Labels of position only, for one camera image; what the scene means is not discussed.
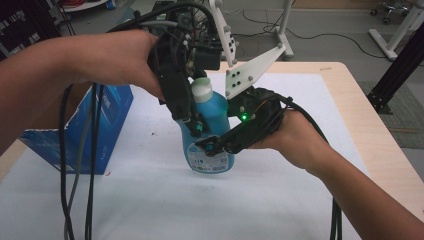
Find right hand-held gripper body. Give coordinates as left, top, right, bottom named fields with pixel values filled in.
left=219, top=42, right=290, bottom=155

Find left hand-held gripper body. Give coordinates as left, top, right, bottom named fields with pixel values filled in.
left=146, top=0, right=239, bottom=122

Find blue detergent bottle white cap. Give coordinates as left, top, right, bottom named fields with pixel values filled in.
left=176, top=77, right=235, bottom=174

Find blue cardboard box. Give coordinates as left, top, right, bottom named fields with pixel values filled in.
left=19, top=84, right=134, bottom=175

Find person's right hand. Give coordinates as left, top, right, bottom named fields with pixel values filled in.
left=249, top=110, right=333, bottom=175

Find person's left hand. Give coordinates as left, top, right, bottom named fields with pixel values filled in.
left=70, top=30, right=165, bottom=102

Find white table mat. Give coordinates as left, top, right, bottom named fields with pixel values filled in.
left=0, top=71, right=369, bottom=240

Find white metal stand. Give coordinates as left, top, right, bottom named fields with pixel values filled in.
left=368, top=0, right=424, bottom=62
left=273, top=0, right=295, bottom=59

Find round white table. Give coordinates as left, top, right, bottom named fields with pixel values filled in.
left=63, top=0, right=111, bottom=14

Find gray floor mat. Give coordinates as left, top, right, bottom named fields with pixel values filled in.
left=358, top=80, right=424, bottom=150

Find dark equipment rack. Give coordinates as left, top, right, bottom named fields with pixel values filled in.
left=0, top=0, right=73, bottom=63

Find chair castors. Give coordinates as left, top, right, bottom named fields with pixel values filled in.
left=369, top=1, right=396, bottom=25

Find thin black floor cable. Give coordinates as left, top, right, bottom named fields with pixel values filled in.
left=233, top=9, right=388, bottom=60

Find gray cable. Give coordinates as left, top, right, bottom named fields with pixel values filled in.
left=63, top=20, right=179, bottom=240

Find black metal frame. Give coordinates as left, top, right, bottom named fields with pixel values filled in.
left=366, top=29, right=424, bottom=114

